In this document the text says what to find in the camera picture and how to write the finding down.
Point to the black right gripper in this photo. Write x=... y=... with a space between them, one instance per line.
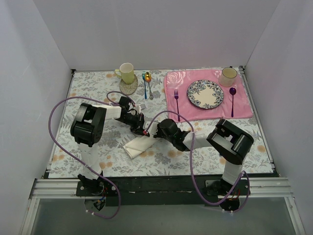
x=158 y=132

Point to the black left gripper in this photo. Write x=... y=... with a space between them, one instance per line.
x=141 y=122

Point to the white cloth napkin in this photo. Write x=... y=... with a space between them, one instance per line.
x=139 y=145

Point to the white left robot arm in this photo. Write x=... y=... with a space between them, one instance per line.
x=87 y=129

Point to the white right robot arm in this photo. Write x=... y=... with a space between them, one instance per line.
x=231 y=142

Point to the woven round coaster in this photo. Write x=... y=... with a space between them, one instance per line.
x=128 y=89

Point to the purple fork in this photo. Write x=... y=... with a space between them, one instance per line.
x=176 y=96

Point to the rainbow gold spoon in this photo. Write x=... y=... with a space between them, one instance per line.
x=148 y=80

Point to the blue fork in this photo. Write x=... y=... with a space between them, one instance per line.
x=143 y=77

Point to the yellow green mug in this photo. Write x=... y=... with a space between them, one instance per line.
x=125 y=72

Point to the blue floral plate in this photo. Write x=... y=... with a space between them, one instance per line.
x=205 y=94

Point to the pink floral placemat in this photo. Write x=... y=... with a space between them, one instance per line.
x=182 y=79

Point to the purple spoon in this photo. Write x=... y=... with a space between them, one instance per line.
x=232 y=91

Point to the cream enamel mug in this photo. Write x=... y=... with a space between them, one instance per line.
x=228 y=76

